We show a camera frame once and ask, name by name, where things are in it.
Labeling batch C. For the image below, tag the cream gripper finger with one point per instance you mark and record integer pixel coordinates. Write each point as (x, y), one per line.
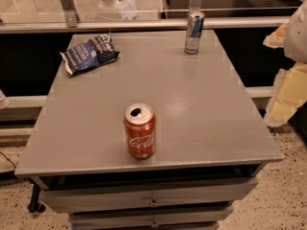
(276, 38)
(289, 94)

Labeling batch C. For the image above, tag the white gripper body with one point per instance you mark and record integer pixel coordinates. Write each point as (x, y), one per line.
(296, 37)

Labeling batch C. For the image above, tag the red coke can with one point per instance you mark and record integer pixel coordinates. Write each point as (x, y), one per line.
(139, 123)

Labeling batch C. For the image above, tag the blue silver energy drink can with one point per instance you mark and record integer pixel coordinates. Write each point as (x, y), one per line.
(193, 32)

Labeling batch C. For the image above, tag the blue chip bag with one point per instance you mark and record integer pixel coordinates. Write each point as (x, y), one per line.
(95, 52)

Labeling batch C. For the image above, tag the grey drawer cabinet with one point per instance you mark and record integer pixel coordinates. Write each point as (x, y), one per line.
(157, 140)

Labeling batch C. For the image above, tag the metal railing bar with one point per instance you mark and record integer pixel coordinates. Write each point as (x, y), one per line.
(142, 25)

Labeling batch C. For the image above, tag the grey drawer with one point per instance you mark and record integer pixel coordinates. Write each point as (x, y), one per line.
(144, 217)
(139, 196)

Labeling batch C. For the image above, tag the metal drawer knob upper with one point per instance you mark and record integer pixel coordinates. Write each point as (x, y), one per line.
(153, 203)

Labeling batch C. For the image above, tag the metal drawer knob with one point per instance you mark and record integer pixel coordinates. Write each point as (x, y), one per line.
(154, 224)
(153, 203)

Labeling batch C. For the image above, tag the metal drawer knob lower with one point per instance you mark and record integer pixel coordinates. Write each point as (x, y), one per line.
(154, 224)

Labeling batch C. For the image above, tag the top grey drawer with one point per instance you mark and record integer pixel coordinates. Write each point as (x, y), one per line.
(139, 196)

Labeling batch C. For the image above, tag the black caster leg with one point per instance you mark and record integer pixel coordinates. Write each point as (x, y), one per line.
(35, 206)

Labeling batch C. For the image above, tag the white object at left edge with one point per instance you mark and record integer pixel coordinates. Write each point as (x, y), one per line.
(4, 101)

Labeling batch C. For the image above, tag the white pedestal base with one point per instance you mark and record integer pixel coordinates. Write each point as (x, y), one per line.
(118, 10)

